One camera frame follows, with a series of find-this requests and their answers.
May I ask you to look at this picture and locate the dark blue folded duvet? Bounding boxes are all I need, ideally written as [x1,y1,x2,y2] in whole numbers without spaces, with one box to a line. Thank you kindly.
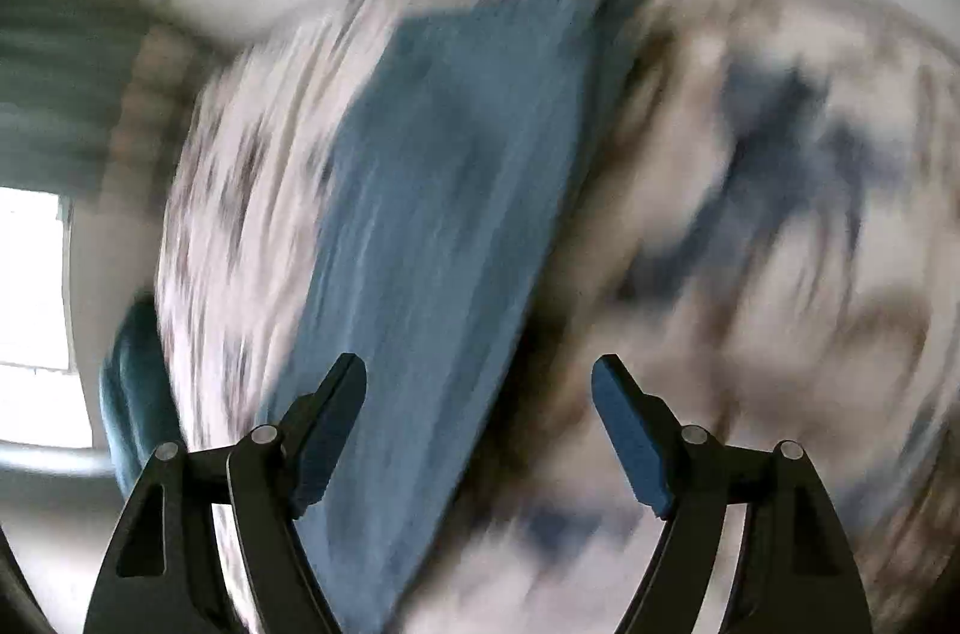
[100,295,190,509]

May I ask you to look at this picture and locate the window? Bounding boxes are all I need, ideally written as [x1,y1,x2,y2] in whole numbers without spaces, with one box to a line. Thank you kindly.
[0,187,102,455]

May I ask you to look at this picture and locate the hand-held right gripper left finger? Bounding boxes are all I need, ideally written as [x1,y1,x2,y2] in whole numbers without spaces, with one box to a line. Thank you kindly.
[82,352,368,634]

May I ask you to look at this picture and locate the floral quilt bed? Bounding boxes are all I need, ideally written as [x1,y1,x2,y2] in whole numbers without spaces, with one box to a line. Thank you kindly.
[154,0,960,634]

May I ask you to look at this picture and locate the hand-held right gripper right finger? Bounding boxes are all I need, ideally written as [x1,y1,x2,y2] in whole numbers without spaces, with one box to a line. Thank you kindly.
[590,354,875,634]

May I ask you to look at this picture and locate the blue denim pants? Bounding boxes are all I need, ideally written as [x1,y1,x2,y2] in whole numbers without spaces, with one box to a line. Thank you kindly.
[259,0,657,634]

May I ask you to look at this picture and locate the teal curtain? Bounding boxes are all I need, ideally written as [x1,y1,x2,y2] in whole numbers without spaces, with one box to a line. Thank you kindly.
[0,0,197,207]

